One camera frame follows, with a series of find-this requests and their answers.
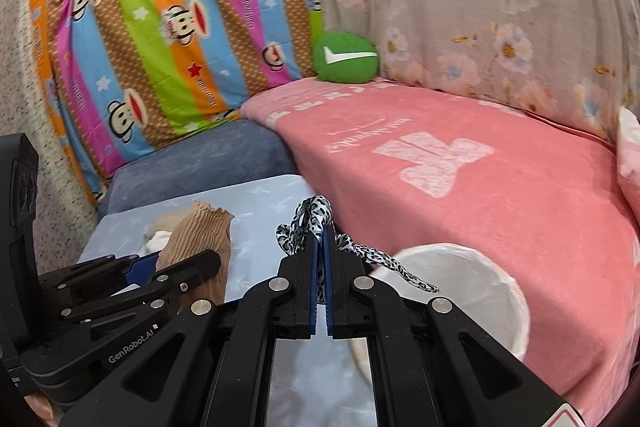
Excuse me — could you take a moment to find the beige mesh pleated cloth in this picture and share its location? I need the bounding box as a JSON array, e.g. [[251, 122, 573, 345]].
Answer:
[[144, 202, 234, 311]]

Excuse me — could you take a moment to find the white socks bundle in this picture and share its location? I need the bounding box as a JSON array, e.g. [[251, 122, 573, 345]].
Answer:
[[144, 231, 171, 255]]

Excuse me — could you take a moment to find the black white patterned hair tie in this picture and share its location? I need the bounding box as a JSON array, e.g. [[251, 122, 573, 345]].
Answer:
[[275, 194, 441, 294]]

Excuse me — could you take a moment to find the white lined trash bin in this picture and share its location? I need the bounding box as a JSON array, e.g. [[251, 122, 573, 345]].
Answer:
[[396, 243, 530, 360]]

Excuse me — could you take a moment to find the person's left hand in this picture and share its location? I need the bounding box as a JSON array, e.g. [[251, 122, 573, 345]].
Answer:
[[25, 393, 62, 427]]

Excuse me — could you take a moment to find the blue grey velvet pillow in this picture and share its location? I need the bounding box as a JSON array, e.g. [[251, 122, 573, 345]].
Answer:
[[98, 119, 298, 217]]

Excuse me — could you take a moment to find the pink towel blanket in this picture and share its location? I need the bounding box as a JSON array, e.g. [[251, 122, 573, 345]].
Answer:
[[242, 78, 639, 426]]

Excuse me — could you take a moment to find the green checkmark round cushion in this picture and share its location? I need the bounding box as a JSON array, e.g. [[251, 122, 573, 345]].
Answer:
[[312, 31, 380, 84]]

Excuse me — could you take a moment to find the colourful monkey striped sheet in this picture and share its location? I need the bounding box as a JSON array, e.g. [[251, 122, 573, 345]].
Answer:
[[28, 0, 323, 202]]

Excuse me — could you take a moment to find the pink floral pillow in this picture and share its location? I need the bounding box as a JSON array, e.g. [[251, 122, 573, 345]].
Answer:
[[616, 107, 640, 220]]

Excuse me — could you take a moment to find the grey floral bed sheet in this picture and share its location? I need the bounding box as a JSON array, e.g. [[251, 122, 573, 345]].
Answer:
[[320, 0, 639, 141]]

